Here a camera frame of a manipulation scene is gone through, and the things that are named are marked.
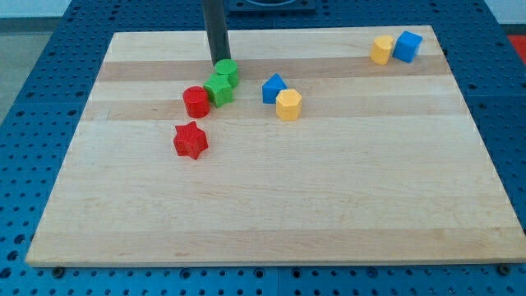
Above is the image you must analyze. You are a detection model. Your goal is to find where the yellow hexagon block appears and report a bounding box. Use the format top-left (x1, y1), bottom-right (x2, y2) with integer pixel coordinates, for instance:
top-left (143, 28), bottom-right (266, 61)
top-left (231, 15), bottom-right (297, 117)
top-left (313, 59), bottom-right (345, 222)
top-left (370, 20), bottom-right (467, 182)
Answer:
top-left (276, 89), bottom-right (302, 121)

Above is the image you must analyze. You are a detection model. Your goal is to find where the green star block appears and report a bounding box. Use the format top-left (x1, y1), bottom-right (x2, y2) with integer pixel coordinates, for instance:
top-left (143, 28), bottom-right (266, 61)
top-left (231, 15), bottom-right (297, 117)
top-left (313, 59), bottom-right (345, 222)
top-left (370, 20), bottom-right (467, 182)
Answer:
top-left (203, 74), bottom-right (233, 108)

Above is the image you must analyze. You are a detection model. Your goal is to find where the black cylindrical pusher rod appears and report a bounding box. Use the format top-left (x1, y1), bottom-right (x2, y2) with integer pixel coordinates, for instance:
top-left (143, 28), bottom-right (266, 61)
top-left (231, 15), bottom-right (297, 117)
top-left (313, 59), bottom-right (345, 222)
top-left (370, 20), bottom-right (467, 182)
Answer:
top-left (201, 0), bottom-right (231, 65)

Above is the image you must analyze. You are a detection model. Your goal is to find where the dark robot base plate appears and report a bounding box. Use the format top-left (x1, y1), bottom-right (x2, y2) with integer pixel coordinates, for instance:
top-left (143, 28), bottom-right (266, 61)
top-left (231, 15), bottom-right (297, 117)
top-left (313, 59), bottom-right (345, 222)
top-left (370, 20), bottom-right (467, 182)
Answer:
top-left (227, 0), bottom-right (316, 12)

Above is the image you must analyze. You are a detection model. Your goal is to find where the light wooden board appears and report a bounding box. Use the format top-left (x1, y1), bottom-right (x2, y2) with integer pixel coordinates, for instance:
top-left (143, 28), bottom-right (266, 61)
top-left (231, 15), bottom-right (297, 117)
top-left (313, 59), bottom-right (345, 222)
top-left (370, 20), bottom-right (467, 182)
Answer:
top-left (25, 25), bottom-right (525, 267)

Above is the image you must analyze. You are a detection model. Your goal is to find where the blue triangular prism block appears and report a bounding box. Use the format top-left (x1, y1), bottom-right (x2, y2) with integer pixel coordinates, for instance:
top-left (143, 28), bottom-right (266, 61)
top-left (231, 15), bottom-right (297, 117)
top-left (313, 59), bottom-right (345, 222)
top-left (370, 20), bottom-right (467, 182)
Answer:
top-left (261, 73), bottom-right (288, 104)

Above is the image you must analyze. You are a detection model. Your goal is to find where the red star block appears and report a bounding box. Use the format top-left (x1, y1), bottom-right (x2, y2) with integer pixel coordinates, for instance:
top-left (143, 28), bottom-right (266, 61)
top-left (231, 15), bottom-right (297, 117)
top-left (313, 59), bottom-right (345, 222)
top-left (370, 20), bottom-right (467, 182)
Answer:
top-left (173, 121), bottom-right (209, 160)

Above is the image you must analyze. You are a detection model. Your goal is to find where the green cylinder block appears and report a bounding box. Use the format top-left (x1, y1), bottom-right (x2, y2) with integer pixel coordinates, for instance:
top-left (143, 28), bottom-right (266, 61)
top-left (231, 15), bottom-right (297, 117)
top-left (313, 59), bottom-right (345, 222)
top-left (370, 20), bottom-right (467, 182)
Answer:
top-left (215, 58), bottom-right (239, 88)

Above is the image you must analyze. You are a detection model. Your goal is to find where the red cylinder block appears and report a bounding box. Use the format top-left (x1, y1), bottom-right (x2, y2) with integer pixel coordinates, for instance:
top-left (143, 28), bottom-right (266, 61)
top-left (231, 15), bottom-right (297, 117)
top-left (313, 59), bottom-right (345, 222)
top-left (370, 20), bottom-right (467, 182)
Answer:
top-left (182, 86), bottom-right (210, 118)

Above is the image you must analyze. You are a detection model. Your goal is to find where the blue cube block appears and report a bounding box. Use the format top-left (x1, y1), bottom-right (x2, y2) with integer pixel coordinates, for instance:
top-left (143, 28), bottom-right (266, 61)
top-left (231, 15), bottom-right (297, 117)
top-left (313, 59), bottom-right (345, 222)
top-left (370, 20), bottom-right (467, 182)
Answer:
top-left (392, 31), bottom-right (422, 63)

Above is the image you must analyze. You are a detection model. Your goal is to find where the yellow heart block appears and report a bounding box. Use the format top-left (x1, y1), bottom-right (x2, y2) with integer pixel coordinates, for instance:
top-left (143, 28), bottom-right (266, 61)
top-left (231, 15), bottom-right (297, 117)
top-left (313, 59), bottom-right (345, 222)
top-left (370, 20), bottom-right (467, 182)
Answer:
top-left (370, 35), bottom-right (395, 66)

